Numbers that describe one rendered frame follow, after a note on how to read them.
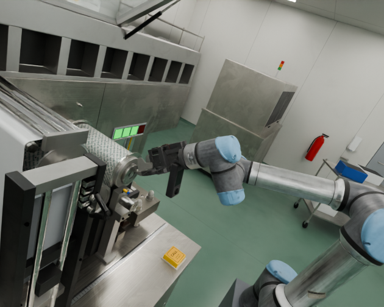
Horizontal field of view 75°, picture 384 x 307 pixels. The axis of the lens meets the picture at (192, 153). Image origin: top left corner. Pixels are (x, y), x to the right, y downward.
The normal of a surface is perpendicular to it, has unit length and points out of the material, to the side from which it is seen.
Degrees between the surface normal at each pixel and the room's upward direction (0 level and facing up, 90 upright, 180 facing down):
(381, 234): 83
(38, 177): 0
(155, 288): 0
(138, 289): 0
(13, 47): 90
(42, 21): 90
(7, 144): 90
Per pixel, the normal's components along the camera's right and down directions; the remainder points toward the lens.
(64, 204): 0.82, 0.48
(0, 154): -0.46, 0.21
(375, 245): -0.24, 0.18
